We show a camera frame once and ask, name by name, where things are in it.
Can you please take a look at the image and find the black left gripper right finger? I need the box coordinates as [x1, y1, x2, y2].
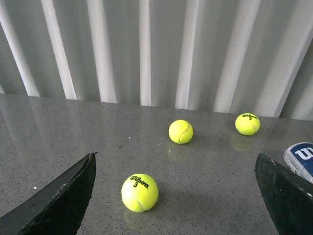
[255, 153, 313, 235]

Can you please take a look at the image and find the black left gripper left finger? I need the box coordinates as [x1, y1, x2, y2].
[0, 153, 96, 235]

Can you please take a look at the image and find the clear Wilson tennis can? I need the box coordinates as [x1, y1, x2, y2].
[283, 142, 313, 183]

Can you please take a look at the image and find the near Wilson tennis ball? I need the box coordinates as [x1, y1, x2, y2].
[121, 173, 159, 212]

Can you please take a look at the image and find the wilson tennis ball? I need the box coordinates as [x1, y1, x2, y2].
[121, 173, 159, 212]
[235, 113, 260, 136]

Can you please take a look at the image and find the far Wilson tennis ball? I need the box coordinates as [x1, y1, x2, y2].
[235, 113, 260, 136]

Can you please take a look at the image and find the middle yellow tennis ball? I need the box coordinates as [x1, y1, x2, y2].
[168, 119, 194, 144]

